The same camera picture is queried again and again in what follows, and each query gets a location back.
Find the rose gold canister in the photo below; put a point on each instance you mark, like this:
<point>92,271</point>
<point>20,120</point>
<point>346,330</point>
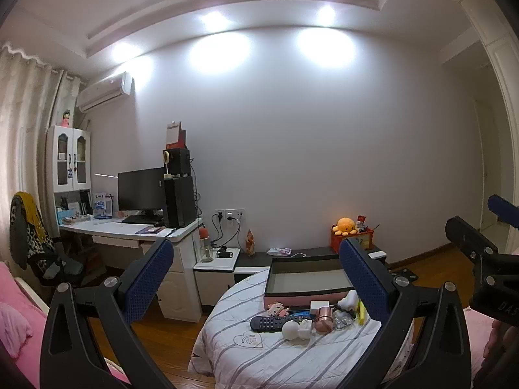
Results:
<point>324,319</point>

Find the black computer monitor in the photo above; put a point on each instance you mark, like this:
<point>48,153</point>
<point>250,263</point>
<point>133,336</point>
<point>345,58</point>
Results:
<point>140,188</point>

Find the leopard print garment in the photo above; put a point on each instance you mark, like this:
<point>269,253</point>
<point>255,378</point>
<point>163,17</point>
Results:
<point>30,243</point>

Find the pink doll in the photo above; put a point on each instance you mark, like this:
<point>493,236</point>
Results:
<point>66,118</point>

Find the black speaker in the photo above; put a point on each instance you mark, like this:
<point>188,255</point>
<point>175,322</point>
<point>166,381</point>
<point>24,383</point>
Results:
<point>181,162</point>

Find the white door frame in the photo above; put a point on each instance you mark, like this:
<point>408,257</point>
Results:
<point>502,69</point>

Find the black computer tower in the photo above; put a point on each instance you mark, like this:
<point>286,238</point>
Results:
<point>178,202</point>

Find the small red packet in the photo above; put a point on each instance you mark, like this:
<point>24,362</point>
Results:
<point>361,219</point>

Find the white desk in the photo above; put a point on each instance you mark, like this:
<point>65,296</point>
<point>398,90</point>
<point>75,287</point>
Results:
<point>121,229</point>

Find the dark low shelf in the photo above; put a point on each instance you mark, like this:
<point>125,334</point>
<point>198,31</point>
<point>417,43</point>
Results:
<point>251,268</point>

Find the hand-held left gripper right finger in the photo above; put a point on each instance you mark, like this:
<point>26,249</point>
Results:
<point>365,279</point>

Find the orange figurine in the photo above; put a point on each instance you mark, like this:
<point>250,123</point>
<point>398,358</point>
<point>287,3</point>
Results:
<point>250,244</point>

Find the white air conditioner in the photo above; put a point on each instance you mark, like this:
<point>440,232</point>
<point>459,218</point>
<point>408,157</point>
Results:
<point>105,91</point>

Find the white nightstand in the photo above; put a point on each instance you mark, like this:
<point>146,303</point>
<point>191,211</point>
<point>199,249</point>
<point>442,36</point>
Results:
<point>213,283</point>

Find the small cream desk fan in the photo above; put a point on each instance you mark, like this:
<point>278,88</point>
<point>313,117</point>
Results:
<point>167,158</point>

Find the black desk chair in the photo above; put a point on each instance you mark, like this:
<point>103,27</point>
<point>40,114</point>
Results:
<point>52,271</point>

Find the cream curtain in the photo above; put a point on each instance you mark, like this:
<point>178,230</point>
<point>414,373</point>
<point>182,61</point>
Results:
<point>24,129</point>

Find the white wall socket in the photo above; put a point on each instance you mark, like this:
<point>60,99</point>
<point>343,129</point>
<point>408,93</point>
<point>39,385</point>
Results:
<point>230,214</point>

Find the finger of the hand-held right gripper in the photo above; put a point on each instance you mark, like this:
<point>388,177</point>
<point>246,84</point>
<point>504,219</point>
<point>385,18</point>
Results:
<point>502,210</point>
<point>466,237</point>

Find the pink box with dark rim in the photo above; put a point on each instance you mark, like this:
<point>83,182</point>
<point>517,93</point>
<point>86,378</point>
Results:
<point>284,300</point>

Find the white glass door cabinet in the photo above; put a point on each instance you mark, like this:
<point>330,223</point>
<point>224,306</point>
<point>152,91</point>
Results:
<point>51,158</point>

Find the mustard yellow garment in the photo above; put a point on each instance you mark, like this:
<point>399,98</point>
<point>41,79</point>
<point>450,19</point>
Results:
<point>26,204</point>

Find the black remote control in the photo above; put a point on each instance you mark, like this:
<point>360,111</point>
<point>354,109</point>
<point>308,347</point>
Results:
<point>263,324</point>

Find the red desk calendar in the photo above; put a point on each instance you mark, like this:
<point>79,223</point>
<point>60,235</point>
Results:
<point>175,140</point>

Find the person's right hand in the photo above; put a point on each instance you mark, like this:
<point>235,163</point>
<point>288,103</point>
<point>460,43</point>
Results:
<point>499,338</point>

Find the blue white carton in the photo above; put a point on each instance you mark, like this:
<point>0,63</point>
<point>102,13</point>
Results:
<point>101,206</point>

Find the pink bed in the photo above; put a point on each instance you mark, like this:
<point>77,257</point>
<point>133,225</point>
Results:
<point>36,328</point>

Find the pink white block figure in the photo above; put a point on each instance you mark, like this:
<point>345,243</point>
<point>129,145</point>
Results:
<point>277,310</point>

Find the pink pillow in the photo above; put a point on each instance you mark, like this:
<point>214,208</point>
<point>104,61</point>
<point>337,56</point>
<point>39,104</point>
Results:
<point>12,328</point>

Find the face mask packet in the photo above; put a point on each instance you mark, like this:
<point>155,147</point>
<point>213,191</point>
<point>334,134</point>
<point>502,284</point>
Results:
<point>279,251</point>

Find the white ceramic holder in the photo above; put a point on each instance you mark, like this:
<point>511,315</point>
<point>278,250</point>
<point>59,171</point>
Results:
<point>348,300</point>

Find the clear bottle with red cap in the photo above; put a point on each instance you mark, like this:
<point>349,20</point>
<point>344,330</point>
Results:
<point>206,247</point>

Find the red storage crate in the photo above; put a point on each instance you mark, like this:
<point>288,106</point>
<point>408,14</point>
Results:
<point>363,240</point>

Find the white round figure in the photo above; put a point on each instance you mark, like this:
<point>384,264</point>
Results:
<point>291,329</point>

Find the clear glittery ornament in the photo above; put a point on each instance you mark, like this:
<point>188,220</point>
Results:
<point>342,321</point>

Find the small black device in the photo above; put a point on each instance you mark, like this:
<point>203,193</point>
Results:
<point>223,253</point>

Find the yellow highlighter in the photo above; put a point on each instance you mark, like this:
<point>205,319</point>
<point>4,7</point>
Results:
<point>361,316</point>

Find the orange octopus plush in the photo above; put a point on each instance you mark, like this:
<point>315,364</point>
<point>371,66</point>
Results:
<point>344,226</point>

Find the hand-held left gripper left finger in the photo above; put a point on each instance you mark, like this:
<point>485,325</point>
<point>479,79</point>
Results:
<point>149,279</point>

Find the white charger cube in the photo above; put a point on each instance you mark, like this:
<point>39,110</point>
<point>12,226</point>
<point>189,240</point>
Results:
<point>318,306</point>

